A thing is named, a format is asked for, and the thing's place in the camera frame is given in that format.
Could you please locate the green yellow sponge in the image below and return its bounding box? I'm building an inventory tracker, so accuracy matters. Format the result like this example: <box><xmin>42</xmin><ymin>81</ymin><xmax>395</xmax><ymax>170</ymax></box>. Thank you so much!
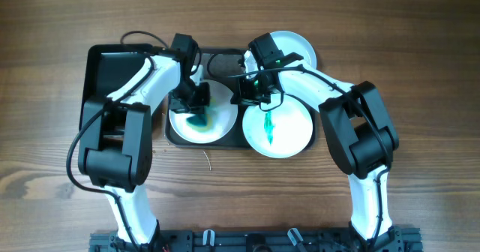
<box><xmin>186</xmin><ymin>97</ymin><xmax>217</xmax><ymax>131</ymax></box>

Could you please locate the white plate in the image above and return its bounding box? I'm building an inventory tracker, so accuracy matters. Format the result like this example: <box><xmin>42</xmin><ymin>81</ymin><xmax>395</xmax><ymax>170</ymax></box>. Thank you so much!
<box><xmin>242</xmin><ymin>94</ymin><xmax>314</xmax><ymax>158</ymax></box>
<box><xmin>169</xmin><ymin>79</ymin><xmax>239</xmax><ymax>144</ymax></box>

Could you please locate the white plate front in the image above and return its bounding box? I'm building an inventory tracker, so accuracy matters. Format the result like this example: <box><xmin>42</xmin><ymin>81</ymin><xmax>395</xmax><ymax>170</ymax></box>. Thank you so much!
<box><xmin>242</xmin><ymin>94</ymin><xmax>314</xmax><ymax>158</ymax></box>

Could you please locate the pale blue plate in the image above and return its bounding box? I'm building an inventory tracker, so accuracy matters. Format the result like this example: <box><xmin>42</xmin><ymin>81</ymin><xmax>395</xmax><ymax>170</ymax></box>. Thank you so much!
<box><xmin>243</xmin><ymin>30</ymin><xmax>318</xmax><ymax>79</ymax></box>

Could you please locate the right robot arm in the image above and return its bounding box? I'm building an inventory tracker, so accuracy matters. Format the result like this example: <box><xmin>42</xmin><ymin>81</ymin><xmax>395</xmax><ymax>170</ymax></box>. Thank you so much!
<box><xmin>231</xmin><ymin>31</ymin><xmax>399</xmax><ymax>251</ymax></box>

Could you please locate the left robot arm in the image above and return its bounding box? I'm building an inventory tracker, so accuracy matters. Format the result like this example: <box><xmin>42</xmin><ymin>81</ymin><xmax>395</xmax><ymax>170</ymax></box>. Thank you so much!
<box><xmin>66</xmin><ymin>34</ymin><xmax>210</xmax><ymax>251</ymax></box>

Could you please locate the black water basin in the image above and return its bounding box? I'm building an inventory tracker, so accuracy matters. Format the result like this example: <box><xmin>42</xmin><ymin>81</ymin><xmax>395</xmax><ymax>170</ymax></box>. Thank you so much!
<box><xmin>76</xmin><ymin>44</ymin><xmax>152</xmax><ymax>143</ymax></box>

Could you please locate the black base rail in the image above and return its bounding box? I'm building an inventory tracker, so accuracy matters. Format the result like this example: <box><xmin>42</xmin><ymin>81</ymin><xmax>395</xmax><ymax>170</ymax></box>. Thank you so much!
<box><xmin>88</xmin><ymin>226</ymin><xmax>424</xmax><ymax>252</ymax></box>

